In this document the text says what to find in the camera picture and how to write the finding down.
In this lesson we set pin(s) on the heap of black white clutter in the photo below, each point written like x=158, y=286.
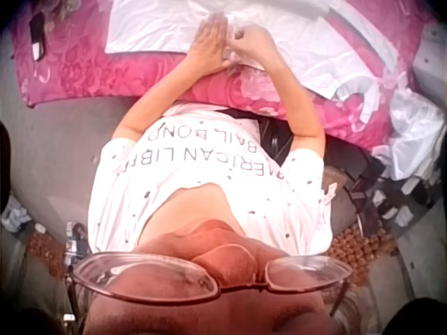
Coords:
x=391, y=199

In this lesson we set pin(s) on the person's right hand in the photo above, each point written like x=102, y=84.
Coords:
x=253, y=43

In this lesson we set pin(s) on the white plastic bag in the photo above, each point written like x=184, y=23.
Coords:
x=412, y=139

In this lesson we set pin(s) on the person's left hand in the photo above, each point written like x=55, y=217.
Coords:
x=209, y=45

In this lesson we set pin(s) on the white garment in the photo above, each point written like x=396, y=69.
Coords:
x=157, y=28

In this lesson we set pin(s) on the grey dotted cloth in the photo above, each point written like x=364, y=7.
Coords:
x=429, y=63

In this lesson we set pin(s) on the crumpled pale blue cloth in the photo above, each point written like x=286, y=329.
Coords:
x=14, y=216

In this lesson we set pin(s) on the shiny black bag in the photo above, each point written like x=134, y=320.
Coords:
x=276, y=137

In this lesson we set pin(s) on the white cloth piece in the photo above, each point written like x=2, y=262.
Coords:
x=359, y=97

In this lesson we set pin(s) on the black phone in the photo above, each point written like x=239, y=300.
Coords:
x=37, y=35

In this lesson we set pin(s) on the pink floral bedspread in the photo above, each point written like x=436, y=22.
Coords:
x=80, y=73

